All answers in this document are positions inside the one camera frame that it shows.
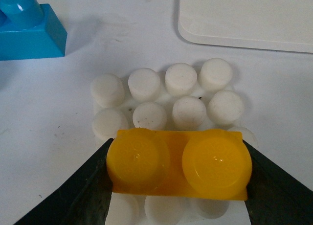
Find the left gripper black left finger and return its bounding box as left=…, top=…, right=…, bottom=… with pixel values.
left=16, top=138, right=113, bottom=225

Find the yellow two-stud block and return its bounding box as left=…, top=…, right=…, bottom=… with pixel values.
left=107, top=128, right=252, bottom=201

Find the blue stud block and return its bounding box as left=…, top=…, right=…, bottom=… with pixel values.
left=0, top=0, right=67, bottom=61

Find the white desk lamp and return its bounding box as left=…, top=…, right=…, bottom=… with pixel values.
left=178, top=0, right=313, bottom=53

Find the white studded base plate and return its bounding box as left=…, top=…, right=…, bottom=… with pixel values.
left=91, top=68, right=250, bottom=225

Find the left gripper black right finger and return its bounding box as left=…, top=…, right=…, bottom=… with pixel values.
left=244, top=141, right=313, bottom=225

